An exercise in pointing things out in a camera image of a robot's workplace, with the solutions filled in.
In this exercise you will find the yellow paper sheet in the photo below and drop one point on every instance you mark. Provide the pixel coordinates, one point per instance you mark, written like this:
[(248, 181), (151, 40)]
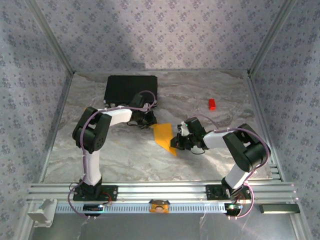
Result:
[(163, 137)]

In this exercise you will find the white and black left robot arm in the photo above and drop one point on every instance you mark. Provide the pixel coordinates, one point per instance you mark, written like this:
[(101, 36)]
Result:
[(120, 116)]

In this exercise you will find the black hard case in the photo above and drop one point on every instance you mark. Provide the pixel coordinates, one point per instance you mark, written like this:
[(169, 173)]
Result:
[(125, 85)]

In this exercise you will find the small red block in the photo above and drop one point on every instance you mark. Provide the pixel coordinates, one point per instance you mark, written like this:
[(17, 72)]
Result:
[(212, 104)]

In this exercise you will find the small black controller board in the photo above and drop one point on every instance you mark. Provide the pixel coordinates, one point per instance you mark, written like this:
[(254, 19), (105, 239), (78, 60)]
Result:
[(91, 207), (232, 207)]

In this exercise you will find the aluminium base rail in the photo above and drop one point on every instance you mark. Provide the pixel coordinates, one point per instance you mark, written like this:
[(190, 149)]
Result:
[(162, 191)]

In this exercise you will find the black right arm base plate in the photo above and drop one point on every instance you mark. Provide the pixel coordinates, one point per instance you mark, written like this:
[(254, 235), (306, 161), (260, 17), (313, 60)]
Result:
[(212, 192)]

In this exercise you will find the aluminium side rail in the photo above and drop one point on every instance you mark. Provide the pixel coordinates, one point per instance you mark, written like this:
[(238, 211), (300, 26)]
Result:
[(257, 100), (64, 100)]

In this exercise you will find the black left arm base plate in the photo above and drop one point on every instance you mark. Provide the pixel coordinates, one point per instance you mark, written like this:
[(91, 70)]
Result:
[(112, 192)]

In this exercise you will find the aluminium corner post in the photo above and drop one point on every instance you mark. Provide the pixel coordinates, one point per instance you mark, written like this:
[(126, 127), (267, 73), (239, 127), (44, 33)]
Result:
[(52, 37), (271, 37)]

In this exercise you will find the white plastic bracket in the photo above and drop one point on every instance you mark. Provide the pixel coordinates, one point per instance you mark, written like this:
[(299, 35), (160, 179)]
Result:
[(41, 212)]

